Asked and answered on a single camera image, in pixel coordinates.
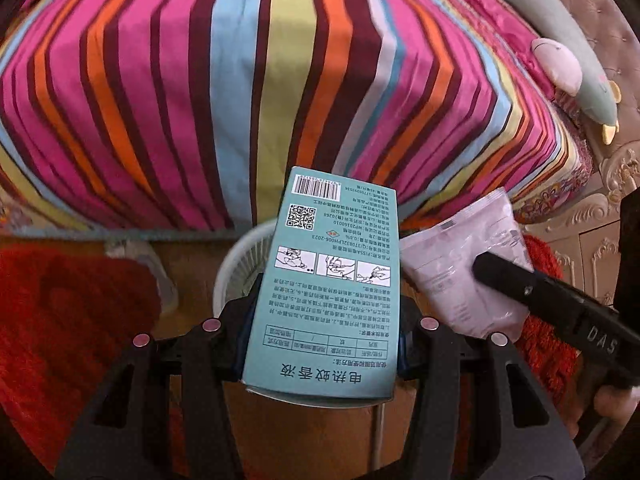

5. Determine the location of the striped colourful bed sheet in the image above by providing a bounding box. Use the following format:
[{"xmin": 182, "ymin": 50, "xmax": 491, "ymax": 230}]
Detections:
[{"xmin": 0, "ymin": 0, "xmax": 596, "ymax": 233}]

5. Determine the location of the long teal plush toy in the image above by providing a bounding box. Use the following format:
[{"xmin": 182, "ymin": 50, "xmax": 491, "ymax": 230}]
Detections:
[{"xmin": 435, "ymin": 0, "xmax": 623, "ymax": 146}]

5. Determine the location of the cream ornate bed frame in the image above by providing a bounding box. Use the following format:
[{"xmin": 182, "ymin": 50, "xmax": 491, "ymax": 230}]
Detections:
[{"xmin": 520, "ymin": 140, "xmax": 640, "ymax": 311}]

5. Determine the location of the pink pillow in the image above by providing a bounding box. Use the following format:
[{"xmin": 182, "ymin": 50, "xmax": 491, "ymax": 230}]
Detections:
[{"xmin": 435, "ymin": 0, "xmax": 558, "ymax": 106}]

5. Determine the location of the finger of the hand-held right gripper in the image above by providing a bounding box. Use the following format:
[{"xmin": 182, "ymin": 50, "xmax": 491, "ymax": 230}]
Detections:
[{"xmin": 472, "ymin": 252, "xmax": 578, "ymax": 342}]

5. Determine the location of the white soft plastic packet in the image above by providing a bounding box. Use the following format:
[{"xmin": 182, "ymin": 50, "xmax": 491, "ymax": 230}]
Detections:
[{"xmin": 400, "ymin": 187, "xmax": 536, "ymax": 338}]

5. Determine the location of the white bed leg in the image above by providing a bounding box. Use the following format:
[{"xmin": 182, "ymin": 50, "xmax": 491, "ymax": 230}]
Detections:
[{"xmin": 105, "ymin": 240, "xmax": 180, "ymax": 313}]

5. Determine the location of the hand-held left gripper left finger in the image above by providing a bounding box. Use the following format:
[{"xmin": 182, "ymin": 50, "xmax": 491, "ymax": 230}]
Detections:
[{"xmin": 55, "ymin": 272, "xmax": 263, "ymax": 480}]

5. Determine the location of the red shaggy rug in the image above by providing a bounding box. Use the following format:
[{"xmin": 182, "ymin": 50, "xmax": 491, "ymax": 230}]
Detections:
[{"xmin": 0, "ymin": 235, "xmax": 583, "ymax": 466}]

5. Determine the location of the beige tufted headboard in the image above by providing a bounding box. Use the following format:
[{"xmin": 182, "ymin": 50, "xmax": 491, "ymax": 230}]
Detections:
[{"xmin": 550, "ymin": 0, "xmax": 640, "ymax": 161}]

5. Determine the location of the teal cardboard box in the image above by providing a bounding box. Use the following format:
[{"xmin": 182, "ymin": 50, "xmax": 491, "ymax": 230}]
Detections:
[{"xmin": 239, "ymin": 166, "xmax": 401, "ymax": 403}]

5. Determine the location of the person's right hand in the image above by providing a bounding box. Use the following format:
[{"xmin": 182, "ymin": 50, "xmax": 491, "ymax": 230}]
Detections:
[{"xmin": 595, "ymin": 385, "xmax": 640, "ymax": 424}]

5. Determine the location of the white mesh plastic basket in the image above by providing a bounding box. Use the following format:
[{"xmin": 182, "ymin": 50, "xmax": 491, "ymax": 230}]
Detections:
[{"xmin": 214, "ymin": 222, "xmax": 279, "ymax": 323}]

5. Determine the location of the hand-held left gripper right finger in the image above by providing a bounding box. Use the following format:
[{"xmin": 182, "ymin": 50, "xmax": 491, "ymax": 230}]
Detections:
[{"xmin": 395, "ymin": 302, "xmax": 586, "ymax": 480}]

